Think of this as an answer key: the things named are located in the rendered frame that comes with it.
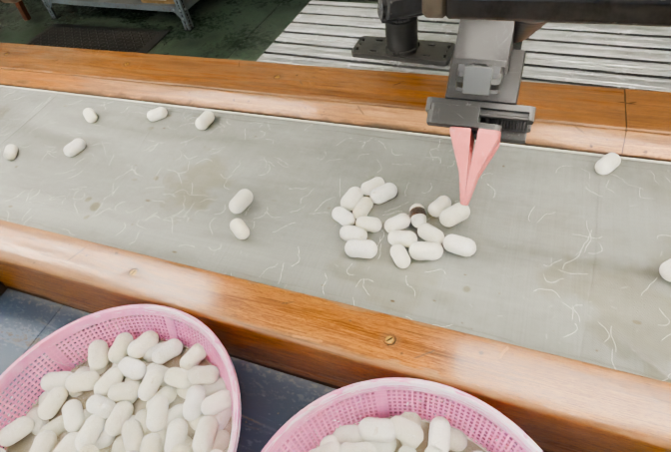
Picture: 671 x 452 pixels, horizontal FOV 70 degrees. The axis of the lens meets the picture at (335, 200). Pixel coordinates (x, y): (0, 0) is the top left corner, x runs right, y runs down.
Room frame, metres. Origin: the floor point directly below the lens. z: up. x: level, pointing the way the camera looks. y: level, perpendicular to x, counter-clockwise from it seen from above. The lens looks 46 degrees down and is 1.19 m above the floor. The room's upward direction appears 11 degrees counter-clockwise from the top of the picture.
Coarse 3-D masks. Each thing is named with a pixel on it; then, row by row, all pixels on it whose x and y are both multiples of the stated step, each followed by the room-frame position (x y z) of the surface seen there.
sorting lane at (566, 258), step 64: (0, 128) 0.76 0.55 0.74; (64, 128) 0.72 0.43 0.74; (128, 128) 0.69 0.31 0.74; (192, 128) 0.65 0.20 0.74; (256, 128) 0.62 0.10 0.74; (320, 128) 0.58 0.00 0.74; (0, 192) 0.58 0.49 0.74; (64, 192) 0.55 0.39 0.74; (128, 192) 0.53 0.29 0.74; (192, 192) 0.50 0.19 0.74; (256, 192) 0.47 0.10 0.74; (320, 192) 0.45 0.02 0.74; (448, 192) 0.41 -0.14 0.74; (512, 192) 0.39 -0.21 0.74; (576, 192) 0.37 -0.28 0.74; (640, 192) 0.35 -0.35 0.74; (192, 256) 0.38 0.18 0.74; (256, 256) 0.36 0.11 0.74; (320, 256) 0.35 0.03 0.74; (384, 256) 0.33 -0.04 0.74; (448, 256) 0.31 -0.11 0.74; (512, 256) 0.29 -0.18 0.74; (576, 256) 0.28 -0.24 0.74; (640, 256) 0.26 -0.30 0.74; (448, 320) 0.23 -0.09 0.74; (512, 320) 0.22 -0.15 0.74; (576, 320) 0.21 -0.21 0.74; (640, 320) 0.20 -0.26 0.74
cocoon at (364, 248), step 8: (352, 240) 0.34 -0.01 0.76; (360, 240) 0.34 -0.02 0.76; (368, 240) 0.34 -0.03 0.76; (344, 248) 0.34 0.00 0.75; (352, 248) 0.33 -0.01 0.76; (360, 248) 0.33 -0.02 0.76; (368, 248) 0.33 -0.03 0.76; (376, 248) 0.33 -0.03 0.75; (352, 256) 0.33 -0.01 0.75; (360, 256) 0.33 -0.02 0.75; (368, 256) 0.32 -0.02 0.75
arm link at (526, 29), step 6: (516, 24) 0.37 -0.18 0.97; (522, 24) 0.36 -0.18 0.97; (528, 24) 0.36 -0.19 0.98; (534, 24) 0.36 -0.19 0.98; (540, 24) 0.36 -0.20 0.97; (516, 30) 0.37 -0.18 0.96; (522, 30) 0.37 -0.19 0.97; (528, 30) 0.37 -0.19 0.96; (534, 30) 0.37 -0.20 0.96; (516, 36) 0.38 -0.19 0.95; (522, 36) 0.38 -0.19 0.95; (528, 36) 0.39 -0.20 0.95; (516, 42) 0.39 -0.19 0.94
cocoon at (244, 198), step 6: (240, 192) 0.46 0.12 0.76; (246, 192) 0.46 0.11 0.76; (234, 198) 0.45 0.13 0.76; (240, 198) 0.45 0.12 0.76; (246, 198) 0.45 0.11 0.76; (252, 198) 0.45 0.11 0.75; (234, 204) 0.44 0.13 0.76; (240, 204) 0.44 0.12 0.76; (246, 204) 0.44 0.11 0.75; (234, 210) 0.44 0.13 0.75; (240, 210) 0.44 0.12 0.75
